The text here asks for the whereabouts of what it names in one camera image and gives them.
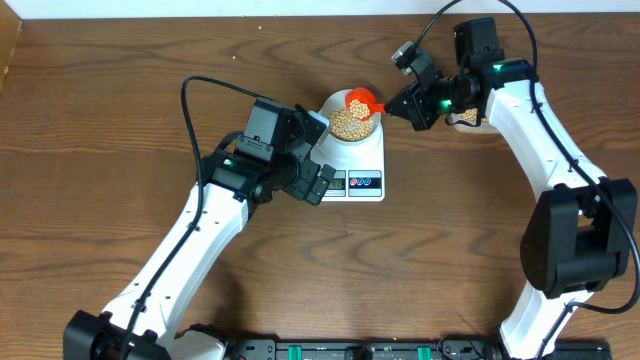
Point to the soybeans in container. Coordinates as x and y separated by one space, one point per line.
471 118

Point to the white digital kitchen scale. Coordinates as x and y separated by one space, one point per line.
360 166

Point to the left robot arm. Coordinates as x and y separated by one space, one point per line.
244 171

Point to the clear plastic container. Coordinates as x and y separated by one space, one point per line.
483 129

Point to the soybeans in bowl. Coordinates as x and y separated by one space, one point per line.
347 128

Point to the red measuring scoop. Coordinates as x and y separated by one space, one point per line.
365 96

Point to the soybeans in scoop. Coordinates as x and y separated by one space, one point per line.
359 110

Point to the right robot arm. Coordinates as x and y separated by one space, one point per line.
580 234

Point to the light grey bowl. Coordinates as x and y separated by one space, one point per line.
336 101

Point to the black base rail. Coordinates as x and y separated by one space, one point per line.
456 349

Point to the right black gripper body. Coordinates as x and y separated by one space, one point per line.
442 97

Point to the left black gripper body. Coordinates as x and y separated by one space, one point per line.
294 177

